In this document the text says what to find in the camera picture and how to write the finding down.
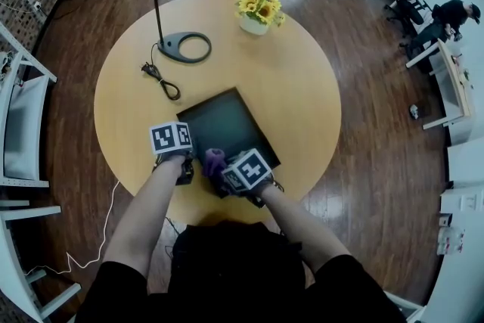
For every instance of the white skull ornament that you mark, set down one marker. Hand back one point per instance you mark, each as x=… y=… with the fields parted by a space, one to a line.
x=5 y=64

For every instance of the small camera device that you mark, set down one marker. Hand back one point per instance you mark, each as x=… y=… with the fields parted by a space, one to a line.
x=445 y=220

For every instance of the pink printed packet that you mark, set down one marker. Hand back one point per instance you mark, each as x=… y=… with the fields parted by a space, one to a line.
x=450 y=242

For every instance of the person's black shirt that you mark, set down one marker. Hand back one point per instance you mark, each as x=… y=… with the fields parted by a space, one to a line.
x=359 y=291

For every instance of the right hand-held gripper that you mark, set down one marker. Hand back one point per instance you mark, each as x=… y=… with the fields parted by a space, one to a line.
x=247 y=170

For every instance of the white counter cabinet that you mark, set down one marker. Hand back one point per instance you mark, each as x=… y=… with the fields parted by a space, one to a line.
x=469 y=166

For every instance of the small white floor object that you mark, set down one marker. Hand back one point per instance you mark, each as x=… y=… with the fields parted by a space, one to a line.
x=414 y=112

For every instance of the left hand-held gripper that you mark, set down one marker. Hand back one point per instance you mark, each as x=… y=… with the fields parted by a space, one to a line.
x=166 y=138

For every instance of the purple cloth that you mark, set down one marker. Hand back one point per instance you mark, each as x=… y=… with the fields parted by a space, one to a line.
x=213 y=162

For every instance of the wooden desk with white legs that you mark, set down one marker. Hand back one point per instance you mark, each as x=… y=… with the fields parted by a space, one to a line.
x=453 y=87

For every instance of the white metal shelf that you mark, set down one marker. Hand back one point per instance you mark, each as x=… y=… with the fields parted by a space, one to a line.
x=11 y=257
x=24 y=132

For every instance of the black tablet screen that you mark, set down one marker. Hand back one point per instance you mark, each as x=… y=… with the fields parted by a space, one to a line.
x=223 y=117

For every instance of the sunflowers in white pot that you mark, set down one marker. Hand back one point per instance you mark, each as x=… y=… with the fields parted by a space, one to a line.
x=253 y=26

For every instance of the person's left forearm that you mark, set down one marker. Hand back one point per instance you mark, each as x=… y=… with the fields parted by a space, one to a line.
x=140 y=223

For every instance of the white bookshelf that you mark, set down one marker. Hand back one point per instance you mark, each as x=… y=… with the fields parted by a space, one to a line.
x=406 y=302

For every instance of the person's right forearm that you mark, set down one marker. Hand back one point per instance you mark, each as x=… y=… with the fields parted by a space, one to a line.
x=302 y=230

